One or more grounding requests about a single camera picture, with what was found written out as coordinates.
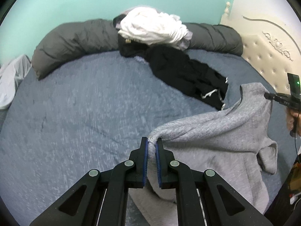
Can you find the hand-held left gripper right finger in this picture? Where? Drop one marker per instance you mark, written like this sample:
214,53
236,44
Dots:
158,164

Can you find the person's right hand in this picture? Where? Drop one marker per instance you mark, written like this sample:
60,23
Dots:
289,120

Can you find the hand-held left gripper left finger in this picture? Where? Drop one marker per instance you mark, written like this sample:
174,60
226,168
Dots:
146,160

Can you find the black garment with yellow label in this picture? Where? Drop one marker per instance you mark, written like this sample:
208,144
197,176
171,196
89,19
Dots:
131,49

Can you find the bed with blue sheet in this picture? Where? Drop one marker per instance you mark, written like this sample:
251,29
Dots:
70,122

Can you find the grey sweatshirt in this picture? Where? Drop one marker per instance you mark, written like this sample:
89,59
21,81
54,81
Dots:
211,141

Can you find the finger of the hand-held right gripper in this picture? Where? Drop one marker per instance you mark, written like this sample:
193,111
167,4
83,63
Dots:
269,95

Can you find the black pants with white trim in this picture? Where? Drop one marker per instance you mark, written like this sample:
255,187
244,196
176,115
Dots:
178,73

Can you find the cream tufted headboard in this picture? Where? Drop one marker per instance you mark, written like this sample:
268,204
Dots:
263,58

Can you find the white garment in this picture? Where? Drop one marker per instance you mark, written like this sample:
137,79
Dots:
150,26

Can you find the lavender garment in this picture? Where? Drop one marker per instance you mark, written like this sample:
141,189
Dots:
187,41

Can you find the dark grey rolled duvet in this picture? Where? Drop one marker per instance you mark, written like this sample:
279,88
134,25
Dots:
70,40

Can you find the cream bedpost finial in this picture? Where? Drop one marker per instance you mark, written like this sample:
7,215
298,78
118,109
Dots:
227,9

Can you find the light grey blanket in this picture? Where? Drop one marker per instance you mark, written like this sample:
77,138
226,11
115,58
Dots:
11,80

